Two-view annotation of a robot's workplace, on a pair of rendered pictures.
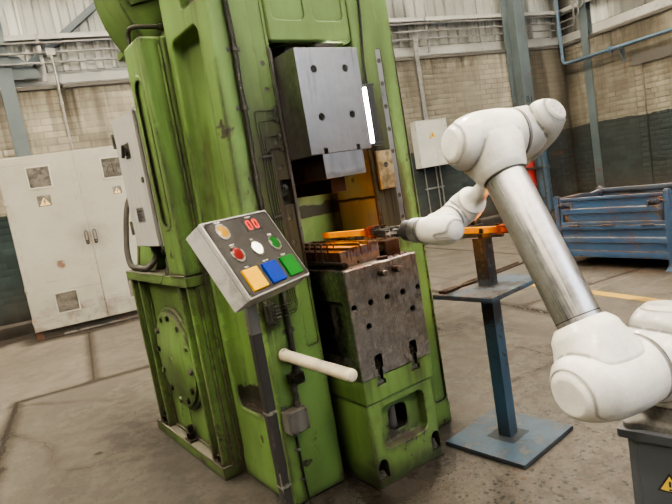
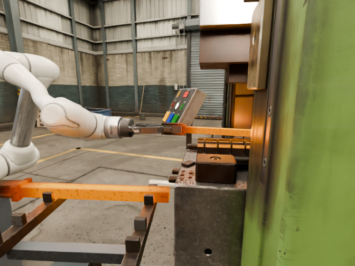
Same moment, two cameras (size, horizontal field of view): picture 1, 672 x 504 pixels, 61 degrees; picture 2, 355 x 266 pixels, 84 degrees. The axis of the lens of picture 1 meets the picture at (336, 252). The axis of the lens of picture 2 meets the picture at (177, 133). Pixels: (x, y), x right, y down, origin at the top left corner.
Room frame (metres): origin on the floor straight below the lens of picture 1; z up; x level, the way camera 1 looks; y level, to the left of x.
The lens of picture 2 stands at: (2.71, -0.71, 1.18)
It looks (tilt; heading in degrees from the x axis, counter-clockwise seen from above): 12 degrees down; 133
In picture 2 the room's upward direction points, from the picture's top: straight up
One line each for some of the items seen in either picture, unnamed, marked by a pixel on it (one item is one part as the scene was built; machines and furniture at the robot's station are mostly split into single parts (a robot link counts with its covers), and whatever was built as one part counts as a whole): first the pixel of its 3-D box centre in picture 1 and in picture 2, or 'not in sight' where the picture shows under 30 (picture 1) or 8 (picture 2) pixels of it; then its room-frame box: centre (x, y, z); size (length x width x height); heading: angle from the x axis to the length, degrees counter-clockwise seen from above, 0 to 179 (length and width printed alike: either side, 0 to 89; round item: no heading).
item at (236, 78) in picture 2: (318, 187); (272, 74); (2.47, 0.03, 1.24); 0.30 x 0.07 x 0.06; 35
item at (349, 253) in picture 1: (329, 252); (252, 150); (2.42, 0.03, 0.96); 0.42 x 0.20 x 0.09; 35
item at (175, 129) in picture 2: not in sight; (172, 129); (2.19, -0.18, 1.04); 0.07 x 0.01 x 0.03; 35
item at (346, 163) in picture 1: (315, 169); (260, 51); (2.42, 0.03, 1.32); 0.42 x 0.20 x 0.10; 35
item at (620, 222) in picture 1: (632, 223); not in sight; (5.45, -2.89, 0.36); 1.20 x 0.80 x 0.72; 29
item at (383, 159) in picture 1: (385, 169); (259, 47); (2.54, -0.28, 1.27); 0.09 x 0.02 x 0.17; 125
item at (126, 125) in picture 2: (404, 230); (133, 127); (2.06, -0.26, 1.04); 0.09 x 0.08 x 0.07; 35
